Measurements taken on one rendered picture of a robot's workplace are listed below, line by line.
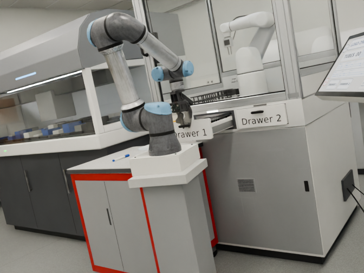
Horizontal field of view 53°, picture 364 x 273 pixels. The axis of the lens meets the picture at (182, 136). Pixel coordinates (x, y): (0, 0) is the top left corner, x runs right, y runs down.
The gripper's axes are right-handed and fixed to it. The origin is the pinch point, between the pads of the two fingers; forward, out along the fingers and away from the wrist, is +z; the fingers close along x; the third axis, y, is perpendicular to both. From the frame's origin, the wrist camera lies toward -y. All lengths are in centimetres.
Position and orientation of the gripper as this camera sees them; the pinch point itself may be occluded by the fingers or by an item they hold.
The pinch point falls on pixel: (186, 125)
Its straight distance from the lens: 202.1
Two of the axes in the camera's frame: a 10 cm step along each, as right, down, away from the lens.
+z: 1.8, 9.8, 1.2
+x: 7.9, -0.7, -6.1
